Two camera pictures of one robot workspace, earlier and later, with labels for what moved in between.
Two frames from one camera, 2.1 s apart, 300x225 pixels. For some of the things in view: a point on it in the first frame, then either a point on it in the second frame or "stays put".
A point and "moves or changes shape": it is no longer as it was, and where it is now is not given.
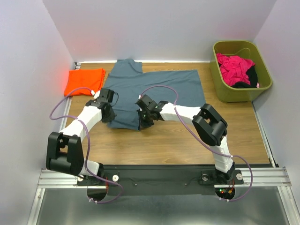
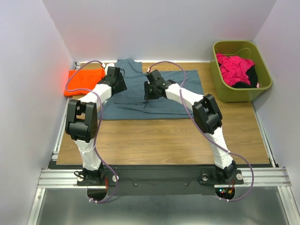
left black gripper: x=110 y=116 to x=122 y=86
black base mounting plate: x=160 y=180 stays put
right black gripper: x=144 y=123 to x=148 y=95
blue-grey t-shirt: x=179 y=88 moves or changes shape
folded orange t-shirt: x=83 y=82 stays put
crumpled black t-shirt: x=251 y=73 stays put
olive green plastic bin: x=246 y=50 stays put
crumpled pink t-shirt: x=233 y=69 stays put
